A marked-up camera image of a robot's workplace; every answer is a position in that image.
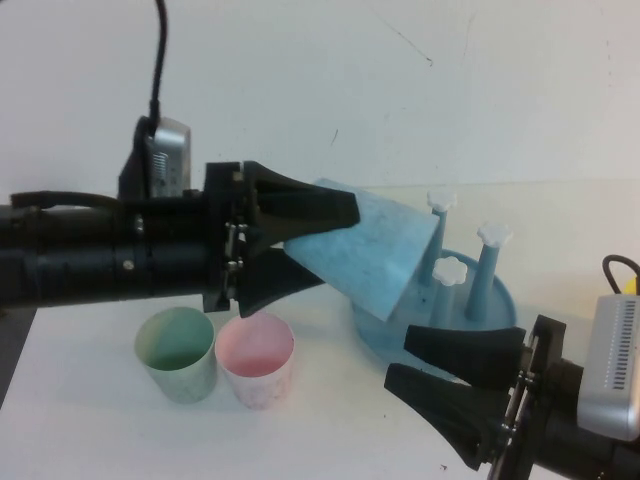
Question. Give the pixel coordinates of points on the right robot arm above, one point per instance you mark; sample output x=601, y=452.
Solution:
x=590, y=455

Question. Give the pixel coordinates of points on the light blue plastic cup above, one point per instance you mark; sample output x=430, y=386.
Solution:
x=360, y=245

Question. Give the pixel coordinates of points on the pink plastic cup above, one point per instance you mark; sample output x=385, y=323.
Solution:
x=255, y=350

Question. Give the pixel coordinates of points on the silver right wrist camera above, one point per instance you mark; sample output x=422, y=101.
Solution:
x=610, y=365

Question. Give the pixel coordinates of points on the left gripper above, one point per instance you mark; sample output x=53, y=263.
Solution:
x=222, y=225

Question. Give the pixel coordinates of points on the blue cup stand white caps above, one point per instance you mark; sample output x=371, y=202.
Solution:
x=487, y=280

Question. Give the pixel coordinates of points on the green plastic cup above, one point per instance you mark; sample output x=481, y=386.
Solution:
x=175, y=340

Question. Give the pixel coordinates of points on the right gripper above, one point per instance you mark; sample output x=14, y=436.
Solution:
x=545, y=390

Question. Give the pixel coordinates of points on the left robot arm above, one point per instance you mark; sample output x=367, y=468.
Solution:
x=100, y=260

